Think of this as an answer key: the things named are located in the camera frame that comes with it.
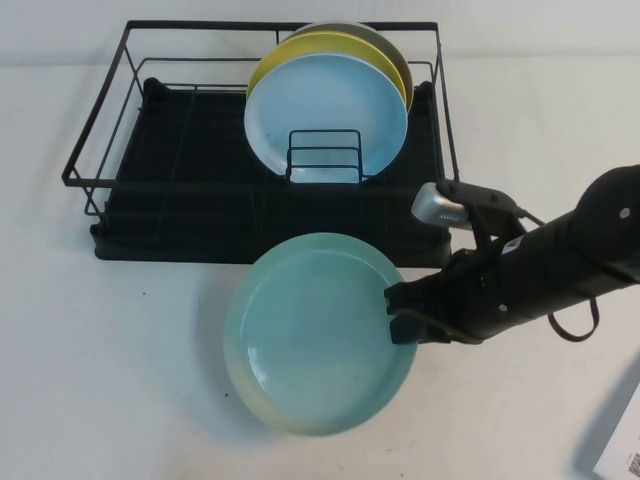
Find black plastic drip tray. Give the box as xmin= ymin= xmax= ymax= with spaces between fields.
xmin=89 ymin=77 xmax=454 ymax=267

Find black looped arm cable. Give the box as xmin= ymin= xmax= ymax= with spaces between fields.
xmin=547 ymin=294 xmax=601 ymax=344

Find yellow plate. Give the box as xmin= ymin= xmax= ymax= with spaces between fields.
xmin=246 ymin=32 xmax=409 ymax=114

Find thin black camera cable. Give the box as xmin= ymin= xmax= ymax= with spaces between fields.
xmin=514 ymin=207 xmax=547 ymax=227

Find white paper sheet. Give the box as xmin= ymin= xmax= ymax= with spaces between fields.
xmin=597 ymin=414 xmax=640 ymax=480

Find black wire dish rack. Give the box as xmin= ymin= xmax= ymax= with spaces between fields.
xmin=60 ymin=19 xmax=460 ymax=219

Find mint green plate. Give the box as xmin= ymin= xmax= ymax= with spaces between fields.
xmin=223 ymin=230 xmax=419 ymax=435

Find olive grey plate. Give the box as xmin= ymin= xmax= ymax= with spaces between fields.
xmin=288 ymin=21 xmax=415 ymax=114

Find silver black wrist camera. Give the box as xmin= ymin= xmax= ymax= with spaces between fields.
xmin=410 ymin=180 xmax=526 ymax=251

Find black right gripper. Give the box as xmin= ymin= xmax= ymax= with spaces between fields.
xmin=383 ymin=244 xmax=507 ymax=346

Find light blue plate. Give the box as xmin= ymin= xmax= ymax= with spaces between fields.
xmin=243 ymin=54 xmax=409 ymax=184

